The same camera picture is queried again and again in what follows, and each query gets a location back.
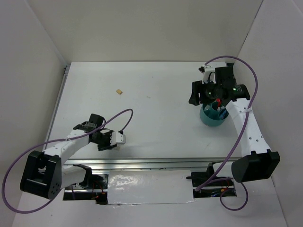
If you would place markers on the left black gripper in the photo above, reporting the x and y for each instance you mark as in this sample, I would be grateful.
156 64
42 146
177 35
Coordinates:
107 145

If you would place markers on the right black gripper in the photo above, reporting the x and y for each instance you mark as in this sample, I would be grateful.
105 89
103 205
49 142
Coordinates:
196 88

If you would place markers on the red gel pen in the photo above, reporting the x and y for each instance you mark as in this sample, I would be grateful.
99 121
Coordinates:
218 102

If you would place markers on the small tan eraser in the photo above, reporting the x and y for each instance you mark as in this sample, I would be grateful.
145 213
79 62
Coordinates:
119 91

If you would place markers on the blue transparent cap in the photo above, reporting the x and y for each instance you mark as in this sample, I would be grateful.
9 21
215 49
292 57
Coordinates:
223 114

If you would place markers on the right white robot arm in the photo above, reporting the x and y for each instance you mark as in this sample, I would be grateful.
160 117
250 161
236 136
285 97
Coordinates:
257 160

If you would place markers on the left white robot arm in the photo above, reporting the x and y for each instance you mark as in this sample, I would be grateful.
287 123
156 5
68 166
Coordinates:
45 175

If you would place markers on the teal round divided organizer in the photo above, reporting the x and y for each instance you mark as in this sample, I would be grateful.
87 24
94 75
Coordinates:
209 114

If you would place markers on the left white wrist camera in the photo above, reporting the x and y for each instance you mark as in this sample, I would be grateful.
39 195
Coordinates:
117 138

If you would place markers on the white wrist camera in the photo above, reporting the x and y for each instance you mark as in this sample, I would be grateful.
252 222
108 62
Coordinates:
208 74
117 138

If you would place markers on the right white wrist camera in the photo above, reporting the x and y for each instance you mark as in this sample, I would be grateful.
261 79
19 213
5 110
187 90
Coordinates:
208 74

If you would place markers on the aluminium front rail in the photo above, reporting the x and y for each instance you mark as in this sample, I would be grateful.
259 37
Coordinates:
105 165

